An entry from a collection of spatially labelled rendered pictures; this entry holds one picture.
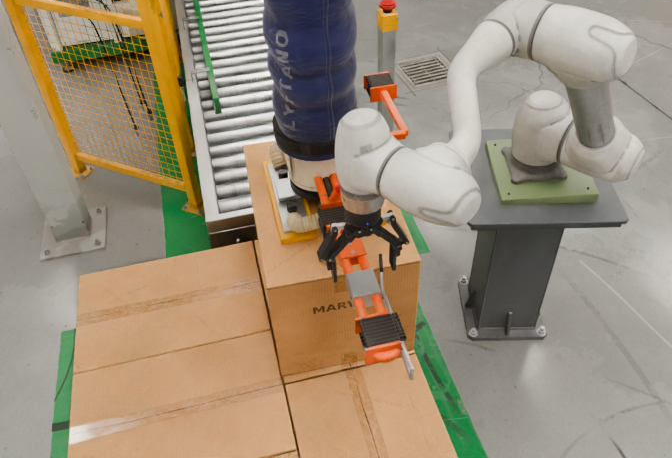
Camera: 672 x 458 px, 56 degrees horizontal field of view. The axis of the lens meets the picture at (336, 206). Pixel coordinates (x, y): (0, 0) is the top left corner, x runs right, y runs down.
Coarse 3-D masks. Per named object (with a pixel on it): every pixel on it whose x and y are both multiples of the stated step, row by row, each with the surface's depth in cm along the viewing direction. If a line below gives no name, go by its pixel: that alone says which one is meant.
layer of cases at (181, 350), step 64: (192, 256) 219; (256, 256) 226; (128, 320) 199; (192, 320) 198; (256, 320) 198; (128, 384) 182; (192, 384) 182; (256, 384) 181; (320, 384) 180; (384, 384) 179; (128, 448) 168; (192, 448) 167; (256, 448) 167; (320, 448) 166; (384, 448) 165; (448, 448) 165
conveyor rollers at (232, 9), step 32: (192, 0) 373; (224, 0) 369; (256, 0) 366; (192, 32) 340; (224, 32) 343; (256, 32) 339; (224, 64) 316; (256, 64) 312; (224, 96) 297; (256, 96) 292; (224, 128) 277; (256, 128) 272; (224, 160) 257; (224, 192) 243
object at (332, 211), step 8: (320, 208) 153; (328, 208) 154; (336, 208) 154; (344, 208) 154; (320, 216) 151; (328, 216) 152; (336, 216) 152; (344, 216) 152; (320, 224) 154; (328, 224) 150
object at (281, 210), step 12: (264, 168) 186; (276, 168) 185; (276, 192) 177; (276, 204) 175; (288, 204) 170; (300, 204) 173; (276, 216) 171; (288, 228) 167; (288, 240) 165; (300, 240) 166
